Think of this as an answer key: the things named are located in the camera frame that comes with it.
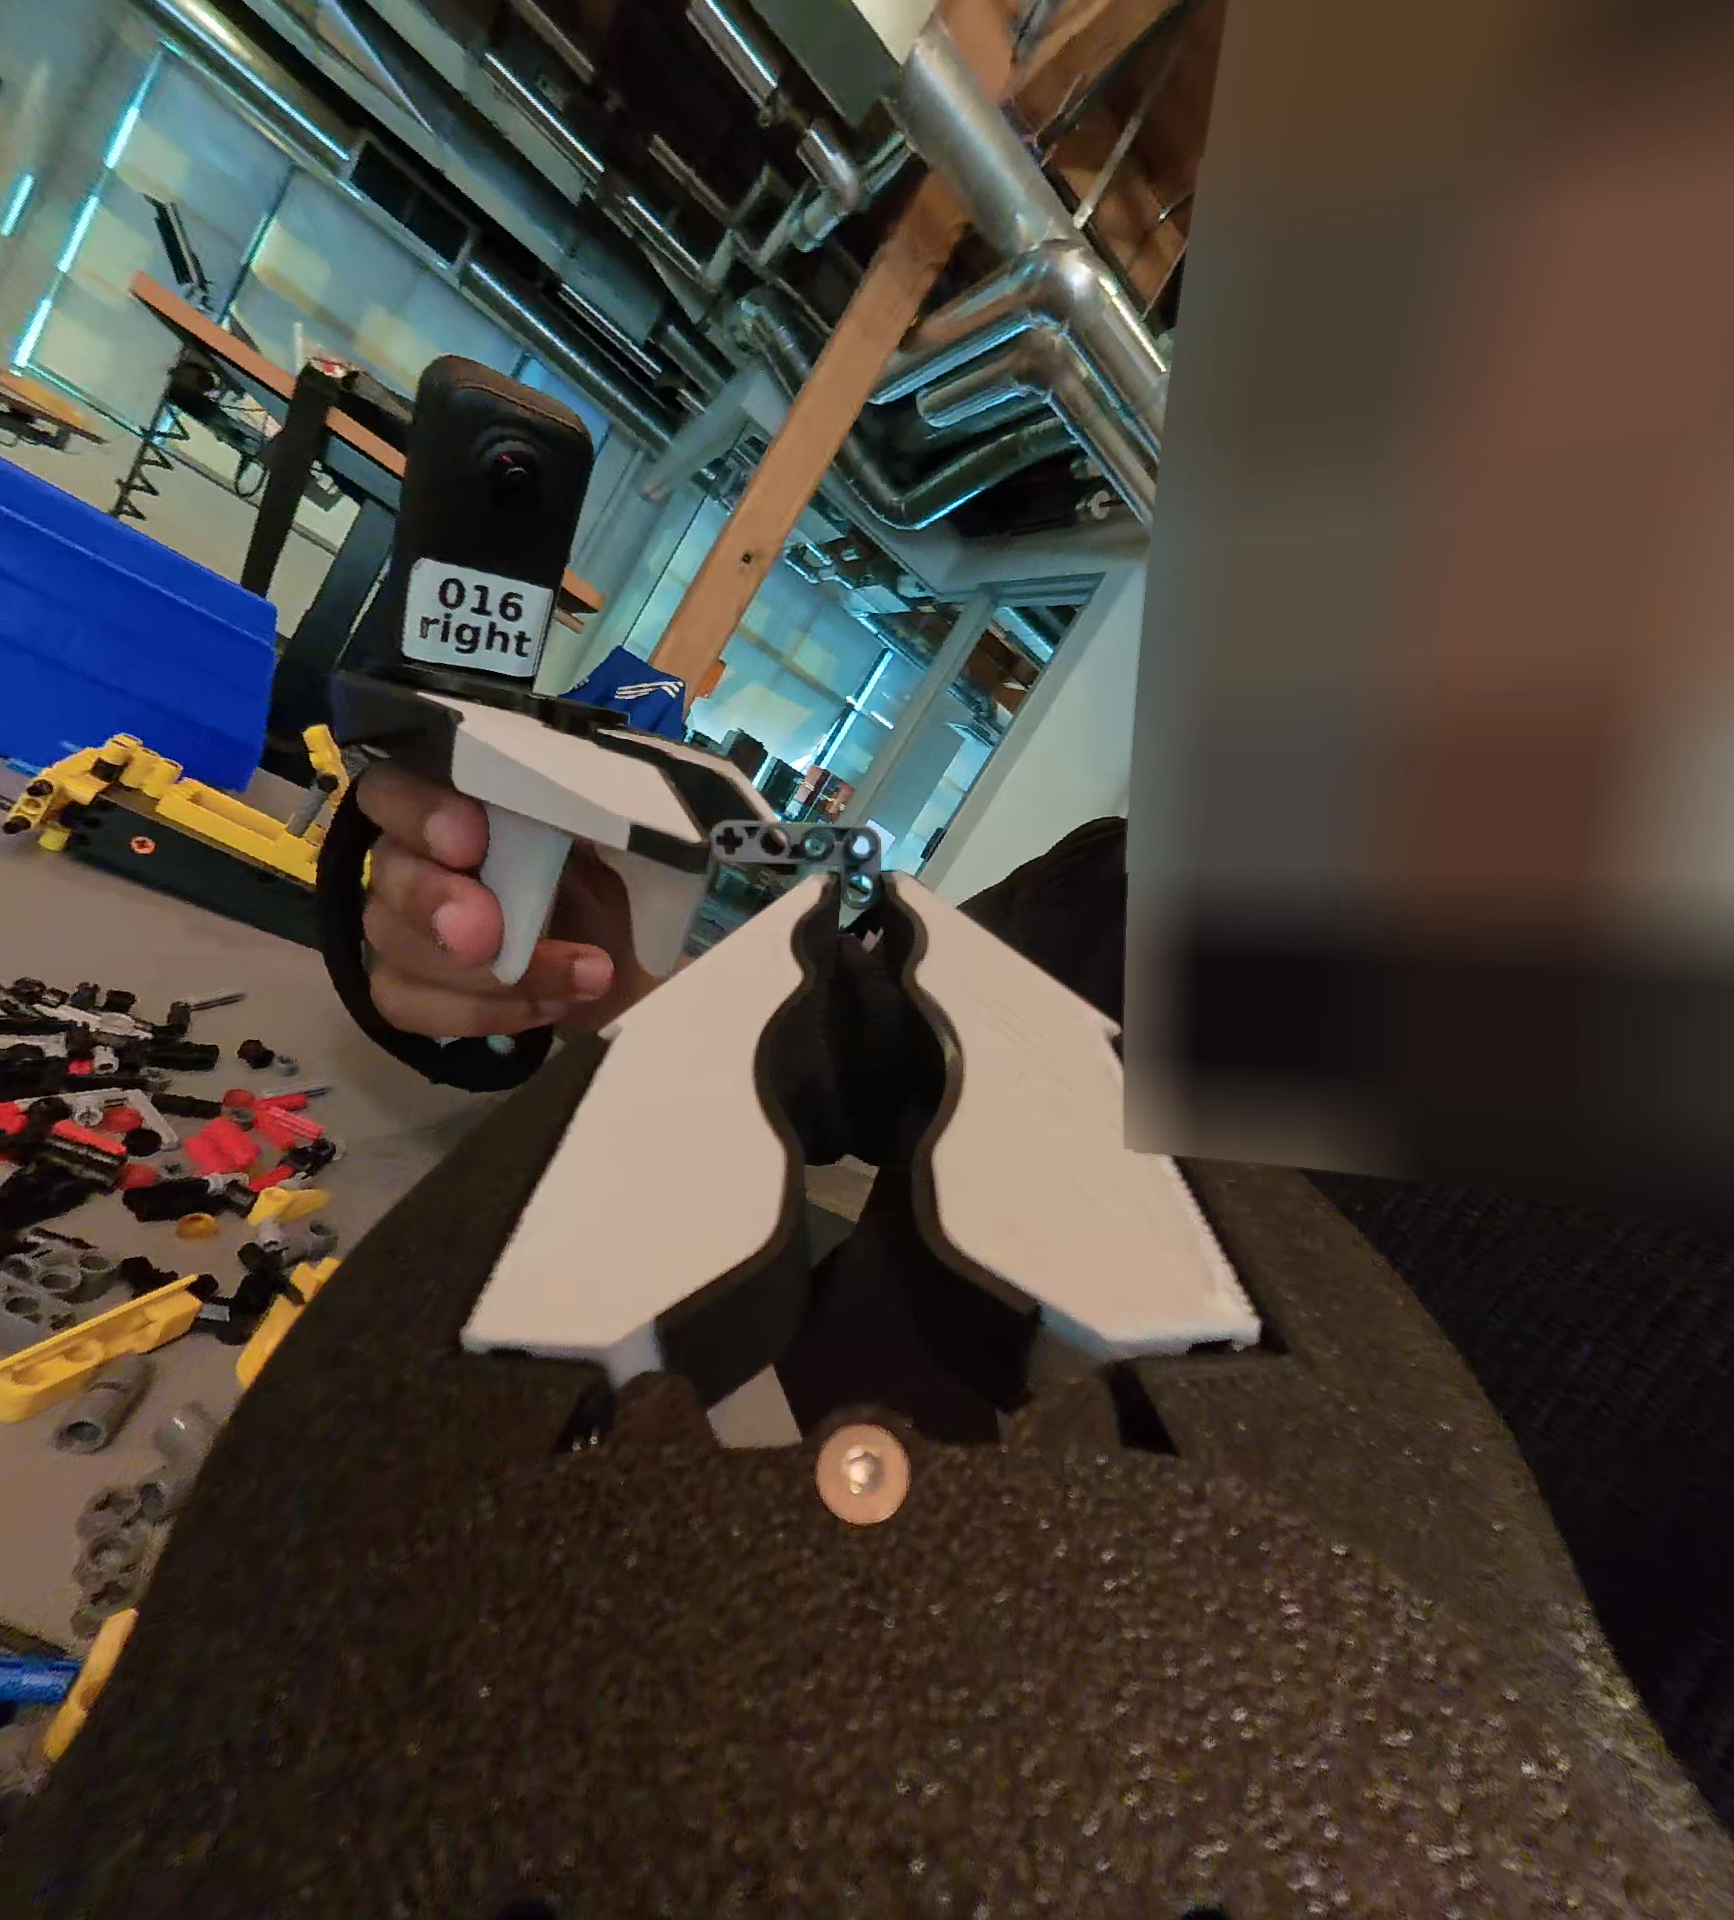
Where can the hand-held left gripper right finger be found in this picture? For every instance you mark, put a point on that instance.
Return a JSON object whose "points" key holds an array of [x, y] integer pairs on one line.
{"points": [[1046, 1140]]}

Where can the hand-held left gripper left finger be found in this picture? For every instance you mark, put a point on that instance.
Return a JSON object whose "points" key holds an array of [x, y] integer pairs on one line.
{"points": [[627, 1171]]}

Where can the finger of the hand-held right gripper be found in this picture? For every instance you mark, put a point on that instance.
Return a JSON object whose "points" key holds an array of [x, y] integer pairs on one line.
{"points": [[566, 780], [710, 780]]}

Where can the grey angled toy beam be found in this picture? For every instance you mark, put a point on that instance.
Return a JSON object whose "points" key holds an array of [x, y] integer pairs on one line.
{"points": [[777, 841]]}

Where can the person's right hand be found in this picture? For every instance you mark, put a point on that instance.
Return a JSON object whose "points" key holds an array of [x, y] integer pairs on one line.
{"points": [[425, 900]]}

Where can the blue and white jacket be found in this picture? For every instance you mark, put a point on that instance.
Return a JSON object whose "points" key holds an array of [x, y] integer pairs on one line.
{"points": [[635, 691]]}

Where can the black-legged wooden desk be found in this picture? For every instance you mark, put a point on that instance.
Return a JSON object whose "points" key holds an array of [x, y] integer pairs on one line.
{"points": [[282, 450]]}

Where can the wooden support beam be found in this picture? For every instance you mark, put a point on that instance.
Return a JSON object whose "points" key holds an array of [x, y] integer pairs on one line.
{"points": [[806, 434]]}

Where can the yellow and black toy model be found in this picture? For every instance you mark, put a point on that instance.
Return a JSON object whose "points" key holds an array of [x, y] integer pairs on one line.
{"points": [[206, 825]]}

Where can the yellow curved toy panel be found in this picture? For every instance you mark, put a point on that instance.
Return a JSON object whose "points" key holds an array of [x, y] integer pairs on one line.
{"points": [[282, 1320], [73, 1351]]}

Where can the blue plastic bin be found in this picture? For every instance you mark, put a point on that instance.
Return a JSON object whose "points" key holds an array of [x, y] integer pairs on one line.
{"points": [[56, 630]]}

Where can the pile of red black toy pieces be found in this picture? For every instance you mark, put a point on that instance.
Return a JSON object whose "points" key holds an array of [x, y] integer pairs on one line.
{"points": [[56, 1140]]}

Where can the dark knitted sweater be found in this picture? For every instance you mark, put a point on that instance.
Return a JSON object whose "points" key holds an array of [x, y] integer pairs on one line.
{"points": [[1632, 1425]]}

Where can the silver ventilation duct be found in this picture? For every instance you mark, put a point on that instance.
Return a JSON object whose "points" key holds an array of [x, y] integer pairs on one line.
{"points": [[986, 135]]}

